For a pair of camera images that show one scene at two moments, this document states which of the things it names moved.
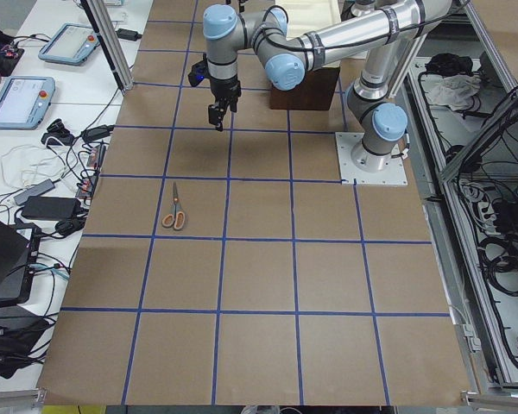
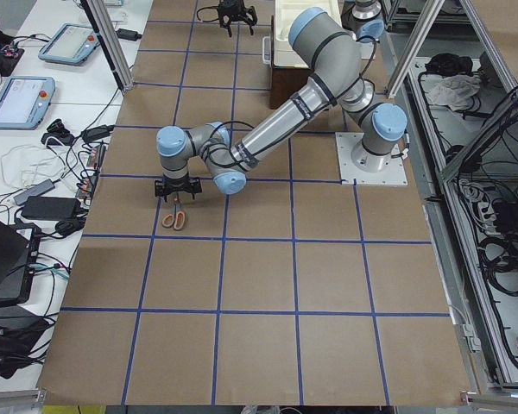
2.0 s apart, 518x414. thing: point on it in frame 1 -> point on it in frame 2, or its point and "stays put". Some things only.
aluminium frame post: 107,33 stays put
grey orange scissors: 176,219 stays put
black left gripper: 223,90 -> 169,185
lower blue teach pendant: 22,103 stays put
